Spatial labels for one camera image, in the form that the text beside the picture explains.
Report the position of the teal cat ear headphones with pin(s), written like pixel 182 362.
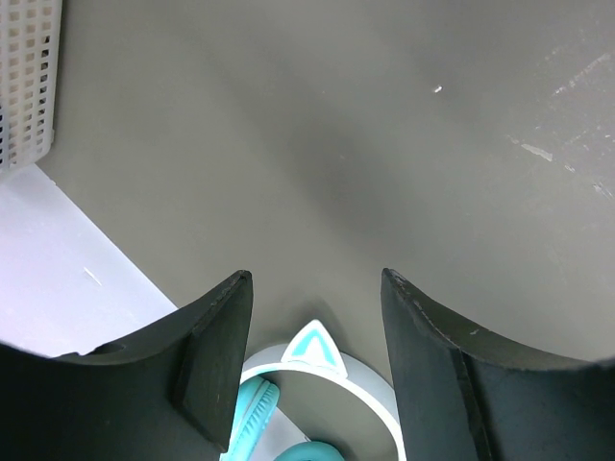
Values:
pixel 308 400

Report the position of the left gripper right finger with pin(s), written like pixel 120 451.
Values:
pixel 465 392

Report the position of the white perforated plastic basket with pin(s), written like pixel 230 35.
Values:
pixel 30 45

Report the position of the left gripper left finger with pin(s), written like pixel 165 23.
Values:
pixel 164 392

